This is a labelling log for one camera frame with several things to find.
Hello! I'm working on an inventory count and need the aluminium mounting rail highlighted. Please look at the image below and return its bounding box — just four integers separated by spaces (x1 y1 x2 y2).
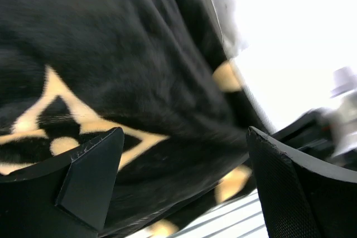
139 190 268 238

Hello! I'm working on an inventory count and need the black floral pillowcase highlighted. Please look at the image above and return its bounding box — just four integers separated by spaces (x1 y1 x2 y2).
1 0 262 237

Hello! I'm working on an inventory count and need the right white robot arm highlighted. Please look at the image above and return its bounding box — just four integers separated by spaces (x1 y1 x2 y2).
273 66 356 171

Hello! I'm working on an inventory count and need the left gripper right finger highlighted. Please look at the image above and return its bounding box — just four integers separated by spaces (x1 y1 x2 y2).
247 127 356 238

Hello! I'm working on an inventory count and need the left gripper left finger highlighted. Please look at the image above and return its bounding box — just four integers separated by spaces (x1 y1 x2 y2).
1 128 124 238

